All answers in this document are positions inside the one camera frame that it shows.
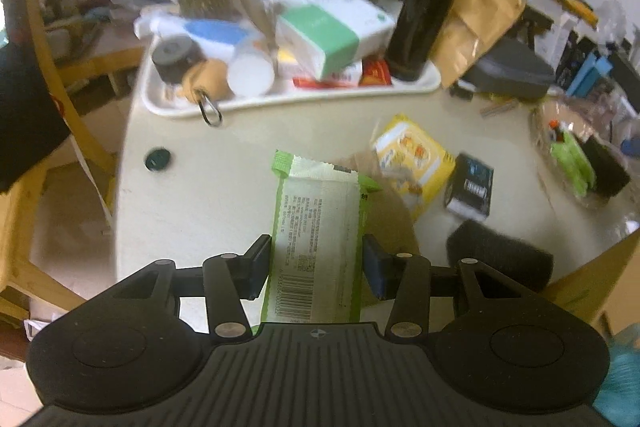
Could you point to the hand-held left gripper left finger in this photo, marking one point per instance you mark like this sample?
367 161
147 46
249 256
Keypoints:
260 264

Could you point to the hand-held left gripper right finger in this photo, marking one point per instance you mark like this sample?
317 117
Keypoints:
375 267

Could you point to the green white snack packet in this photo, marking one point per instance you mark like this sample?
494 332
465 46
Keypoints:
315 227

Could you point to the yellow wet wipes pack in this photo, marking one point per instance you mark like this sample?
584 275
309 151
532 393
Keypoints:
410 157

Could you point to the brown cardboard box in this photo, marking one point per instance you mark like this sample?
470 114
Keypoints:
590 287

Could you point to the black soft pouch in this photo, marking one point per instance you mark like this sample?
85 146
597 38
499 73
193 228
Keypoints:
605 164

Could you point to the black small box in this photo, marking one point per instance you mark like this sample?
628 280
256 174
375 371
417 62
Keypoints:
470 187

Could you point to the black fuzzy sponge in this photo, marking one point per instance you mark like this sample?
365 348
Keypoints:
500 252

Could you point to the black round desk cap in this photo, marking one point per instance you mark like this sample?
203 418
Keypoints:
157 159

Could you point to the white plastic tray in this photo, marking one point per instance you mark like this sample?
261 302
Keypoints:
300 99

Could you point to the white round jar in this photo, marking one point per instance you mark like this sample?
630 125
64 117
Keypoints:
250 74

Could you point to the tan pouch with carabiner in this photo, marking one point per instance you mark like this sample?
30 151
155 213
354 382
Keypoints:
207 79

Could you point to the white yellow small box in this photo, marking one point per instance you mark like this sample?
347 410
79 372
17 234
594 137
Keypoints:
345 76

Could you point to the red packet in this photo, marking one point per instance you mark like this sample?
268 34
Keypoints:
376 73

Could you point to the wooden chair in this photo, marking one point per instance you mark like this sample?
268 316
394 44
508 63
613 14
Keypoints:
95 152

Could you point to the clear bag of items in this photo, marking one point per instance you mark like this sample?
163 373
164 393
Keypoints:
545 142

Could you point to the black round container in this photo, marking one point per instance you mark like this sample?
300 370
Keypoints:
174 57

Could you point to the green white carton box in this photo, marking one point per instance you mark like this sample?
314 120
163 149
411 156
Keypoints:
310 37

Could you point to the white blue spray bottle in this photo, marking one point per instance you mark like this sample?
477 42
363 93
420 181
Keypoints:
210 32

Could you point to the grey zip case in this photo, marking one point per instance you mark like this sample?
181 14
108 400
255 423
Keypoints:
510 69

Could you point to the wooden side table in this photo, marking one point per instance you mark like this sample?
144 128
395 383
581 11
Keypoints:
115 59

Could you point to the brown paper bag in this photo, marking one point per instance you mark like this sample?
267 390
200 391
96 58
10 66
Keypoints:
475 22

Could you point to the black thermos bottle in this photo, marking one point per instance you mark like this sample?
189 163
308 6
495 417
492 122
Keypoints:
425 7

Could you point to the teal cloth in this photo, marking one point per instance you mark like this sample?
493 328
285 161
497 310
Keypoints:
622 382

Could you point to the black cloth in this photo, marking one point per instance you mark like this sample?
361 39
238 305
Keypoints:
25 117

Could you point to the black carton box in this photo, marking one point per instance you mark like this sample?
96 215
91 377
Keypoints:
569 57

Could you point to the light blue box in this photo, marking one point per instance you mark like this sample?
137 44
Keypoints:
590 74

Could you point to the yellow bag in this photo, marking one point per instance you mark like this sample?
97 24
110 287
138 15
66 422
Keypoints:
572 6

